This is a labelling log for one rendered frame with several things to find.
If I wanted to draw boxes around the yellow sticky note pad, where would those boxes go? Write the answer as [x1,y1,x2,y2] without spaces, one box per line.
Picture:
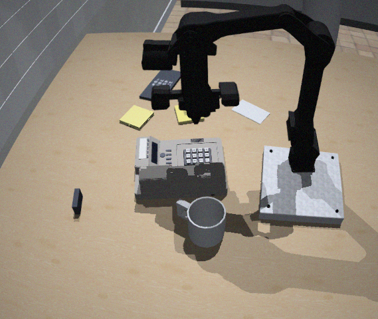
[120,105,154,130]

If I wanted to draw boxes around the dark grey mug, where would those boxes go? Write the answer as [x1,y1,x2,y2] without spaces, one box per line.
[176,197,226,248]

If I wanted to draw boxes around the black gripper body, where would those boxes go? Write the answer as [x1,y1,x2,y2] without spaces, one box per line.
[151,70,239,110]

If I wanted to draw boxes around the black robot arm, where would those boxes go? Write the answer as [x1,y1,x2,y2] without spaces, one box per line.
[142,4,335,172]

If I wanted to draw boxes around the white sheet of paper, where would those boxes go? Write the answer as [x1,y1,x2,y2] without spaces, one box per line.
[232,100,270,124]

